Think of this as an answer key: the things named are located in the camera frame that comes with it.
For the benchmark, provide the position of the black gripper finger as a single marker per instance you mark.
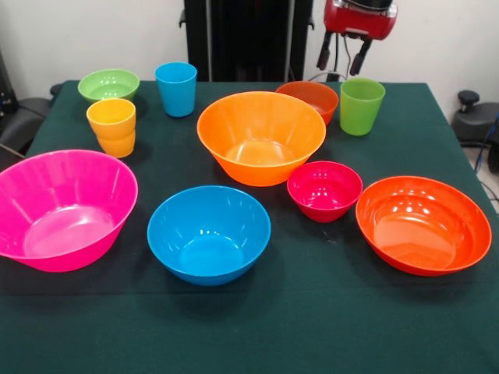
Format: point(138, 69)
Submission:
point(359, 58)
point(323, 54)

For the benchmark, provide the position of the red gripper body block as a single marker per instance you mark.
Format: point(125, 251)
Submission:
point(358, 21)

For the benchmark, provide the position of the small red-orange bowl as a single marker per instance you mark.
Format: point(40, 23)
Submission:
point(319, 95)

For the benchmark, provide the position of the green cup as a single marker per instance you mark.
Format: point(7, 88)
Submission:
point(360, 109)

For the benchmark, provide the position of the large orange bowl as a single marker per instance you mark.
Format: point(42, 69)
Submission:
point(261, 128)

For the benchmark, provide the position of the small crimson bowl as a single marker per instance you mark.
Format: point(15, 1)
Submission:
point(323, 191)

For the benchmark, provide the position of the blue cup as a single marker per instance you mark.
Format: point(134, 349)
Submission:
point(175, 89)

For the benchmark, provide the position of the wide red-orange bowl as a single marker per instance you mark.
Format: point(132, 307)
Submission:
point(423, 228)

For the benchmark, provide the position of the blue bowl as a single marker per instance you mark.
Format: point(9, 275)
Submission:
point(208, 233)

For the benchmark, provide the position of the green bowl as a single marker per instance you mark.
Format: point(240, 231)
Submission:
point(108, 83)

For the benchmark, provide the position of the yellow cup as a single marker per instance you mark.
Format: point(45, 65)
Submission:
point(117, 148)
point(111, 121)

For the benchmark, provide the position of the dark green tablecloth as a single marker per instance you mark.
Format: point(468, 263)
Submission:
point(312, 311)

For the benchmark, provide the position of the large magenta bowl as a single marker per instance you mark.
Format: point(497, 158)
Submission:
point(58, 195)

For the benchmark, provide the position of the grey pedestal foot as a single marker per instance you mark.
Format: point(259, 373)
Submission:
point(473, 124)
point(19, 124)

